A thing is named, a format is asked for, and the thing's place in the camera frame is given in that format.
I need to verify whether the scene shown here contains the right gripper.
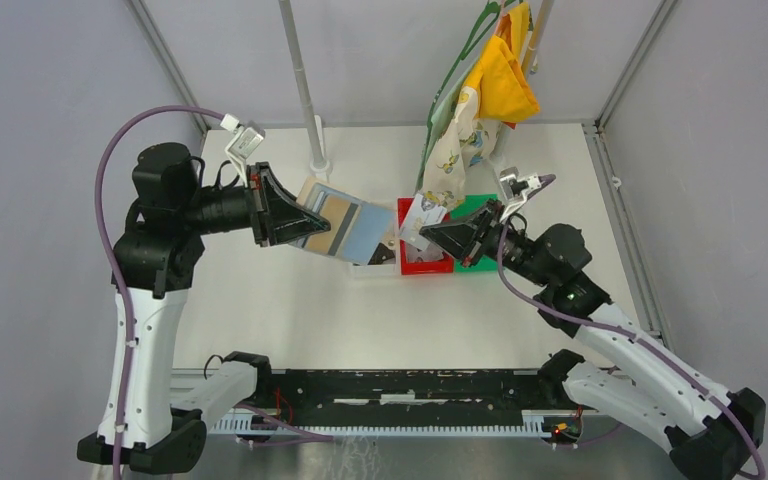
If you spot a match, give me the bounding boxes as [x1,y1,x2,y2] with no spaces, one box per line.
[420,198,551,287]

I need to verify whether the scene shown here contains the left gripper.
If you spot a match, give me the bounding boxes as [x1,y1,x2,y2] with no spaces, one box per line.
[181,161,331,245]

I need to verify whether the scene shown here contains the white card with emblem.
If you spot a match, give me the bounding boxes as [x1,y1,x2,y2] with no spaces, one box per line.
[397,194,448,250]

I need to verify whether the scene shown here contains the tan leather card holder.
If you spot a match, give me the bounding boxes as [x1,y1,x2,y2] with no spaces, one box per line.
[292,177,398,266]

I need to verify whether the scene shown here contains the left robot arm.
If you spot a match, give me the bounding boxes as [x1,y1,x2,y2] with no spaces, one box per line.
[77,142,330,475]

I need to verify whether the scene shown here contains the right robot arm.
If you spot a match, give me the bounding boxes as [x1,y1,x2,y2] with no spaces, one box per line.
[420,200,767,479]

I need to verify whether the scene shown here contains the white cards in red bin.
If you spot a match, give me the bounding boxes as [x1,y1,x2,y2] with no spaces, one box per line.
[402,242,445,264]

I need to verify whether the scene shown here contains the green plastic bin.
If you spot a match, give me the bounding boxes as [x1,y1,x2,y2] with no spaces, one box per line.
[450,194,497,274]

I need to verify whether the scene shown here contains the red plastic bin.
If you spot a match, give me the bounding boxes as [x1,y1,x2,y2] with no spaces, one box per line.
[397,194,454,276]

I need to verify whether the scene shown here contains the white stand pole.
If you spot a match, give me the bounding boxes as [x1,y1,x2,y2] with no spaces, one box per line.
[278,0,332,181]

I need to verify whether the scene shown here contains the black object in tray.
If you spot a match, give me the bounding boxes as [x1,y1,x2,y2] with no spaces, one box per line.
[367,243,397,266]

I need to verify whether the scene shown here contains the patterned white cloth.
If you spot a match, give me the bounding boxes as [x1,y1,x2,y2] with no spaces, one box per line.
[418,85,500,211]

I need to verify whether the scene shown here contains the yellow cloth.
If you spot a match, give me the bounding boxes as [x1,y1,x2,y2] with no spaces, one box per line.
[462,1,540,125]

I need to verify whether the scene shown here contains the green clothes hanger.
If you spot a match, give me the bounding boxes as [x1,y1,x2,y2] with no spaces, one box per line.
[415,0,523,191]

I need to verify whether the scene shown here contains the right stand pole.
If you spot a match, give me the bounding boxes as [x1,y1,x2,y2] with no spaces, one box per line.
[487,0,556,193]

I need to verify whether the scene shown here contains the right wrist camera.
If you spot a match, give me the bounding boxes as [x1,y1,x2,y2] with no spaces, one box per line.
[498,167,556,224]

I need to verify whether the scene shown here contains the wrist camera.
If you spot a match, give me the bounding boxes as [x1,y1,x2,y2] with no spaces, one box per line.
[498,167,556,224]
[220,114,266,184]

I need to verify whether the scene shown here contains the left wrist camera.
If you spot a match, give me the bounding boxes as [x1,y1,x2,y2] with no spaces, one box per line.
[220,114,266,184]

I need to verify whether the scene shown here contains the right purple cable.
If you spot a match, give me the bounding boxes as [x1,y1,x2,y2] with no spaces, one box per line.
[495,173,768,480]

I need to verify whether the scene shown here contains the purple cable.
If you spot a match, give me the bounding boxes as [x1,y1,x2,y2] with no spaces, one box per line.
[95,105,230,480]
[495,173,768,480]

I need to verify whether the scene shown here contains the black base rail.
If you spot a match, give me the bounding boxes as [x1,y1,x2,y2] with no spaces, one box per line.
[245,369,577,427]

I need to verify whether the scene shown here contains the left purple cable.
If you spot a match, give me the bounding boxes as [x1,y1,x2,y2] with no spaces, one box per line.
[95,105,230,480]

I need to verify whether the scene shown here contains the white cable duct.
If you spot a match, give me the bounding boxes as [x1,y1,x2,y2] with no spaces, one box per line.
[209,410,551,439]

